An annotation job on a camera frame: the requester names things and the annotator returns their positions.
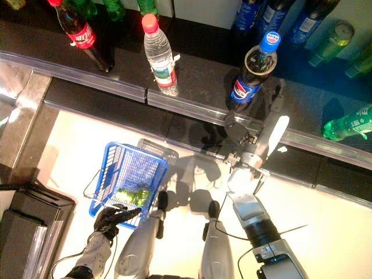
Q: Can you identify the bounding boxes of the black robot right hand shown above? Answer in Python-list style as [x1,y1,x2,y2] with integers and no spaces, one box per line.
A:
[224,78,290,163]

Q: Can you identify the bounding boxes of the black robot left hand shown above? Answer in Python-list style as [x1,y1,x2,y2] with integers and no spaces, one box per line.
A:
[92,205,142,242]

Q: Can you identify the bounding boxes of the Pepsi bottle with tan collar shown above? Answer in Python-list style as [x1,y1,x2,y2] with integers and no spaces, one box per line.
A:
[226,31,282,113]

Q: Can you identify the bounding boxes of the blue plastic shopping basket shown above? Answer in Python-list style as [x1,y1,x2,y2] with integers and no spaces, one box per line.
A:
[83,141,169,230]

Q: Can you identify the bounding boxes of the silver robot left leg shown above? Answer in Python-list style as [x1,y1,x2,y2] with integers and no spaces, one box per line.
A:
[113,190,170,279]

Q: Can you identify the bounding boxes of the silver robot leg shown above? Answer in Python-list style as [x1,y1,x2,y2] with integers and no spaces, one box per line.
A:
[199,199,235,279]
[113,190,170,279]

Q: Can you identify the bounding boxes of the black floor cabinet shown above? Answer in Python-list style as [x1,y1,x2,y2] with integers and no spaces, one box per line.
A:
[0,180,77,279]

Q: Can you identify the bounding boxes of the green Sprite bottle yellow cap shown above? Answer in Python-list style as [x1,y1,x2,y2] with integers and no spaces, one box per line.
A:
[321,103,372,142]
[101,0,127,23]
[62,0,99,20]
[136,0,159,17]

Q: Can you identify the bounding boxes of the black base shelf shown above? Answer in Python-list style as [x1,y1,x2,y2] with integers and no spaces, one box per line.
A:
[43,77,372,204]

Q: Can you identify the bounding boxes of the silver robot right leg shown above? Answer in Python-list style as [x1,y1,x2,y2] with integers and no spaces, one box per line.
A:
[199,199,235,279]

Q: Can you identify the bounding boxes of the Pepsi cola bottle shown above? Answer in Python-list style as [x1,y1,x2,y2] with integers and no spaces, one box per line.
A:
[257,0,293,38]
[289,0,334,47]
[232,0,264,33]

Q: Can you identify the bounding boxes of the small water bottle red cap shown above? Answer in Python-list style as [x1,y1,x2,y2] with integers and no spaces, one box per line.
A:
[141,13,179,96]

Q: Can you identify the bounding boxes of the Coca-Cola bottle red cap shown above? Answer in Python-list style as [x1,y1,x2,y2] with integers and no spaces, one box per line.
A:
[47,0,115,74]

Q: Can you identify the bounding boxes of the small yellow tea bottle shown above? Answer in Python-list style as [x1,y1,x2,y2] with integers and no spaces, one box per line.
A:
[5,0,27,10]

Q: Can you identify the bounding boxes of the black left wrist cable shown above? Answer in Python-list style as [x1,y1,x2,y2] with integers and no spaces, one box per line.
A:
[51,235,119,279]

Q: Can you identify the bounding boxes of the clear plastic rail strips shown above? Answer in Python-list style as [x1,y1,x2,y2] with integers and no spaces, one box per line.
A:
[23,220,65,279]

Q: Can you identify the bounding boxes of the black shelf board clear rail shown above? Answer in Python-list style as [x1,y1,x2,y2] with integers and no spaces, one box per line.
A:
[0,11,148,104]
[145,14,372,166]

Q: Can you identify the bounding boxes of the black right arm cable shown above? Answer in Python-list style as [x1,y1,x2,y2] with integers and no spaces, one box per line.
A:
[214,191,262,279]

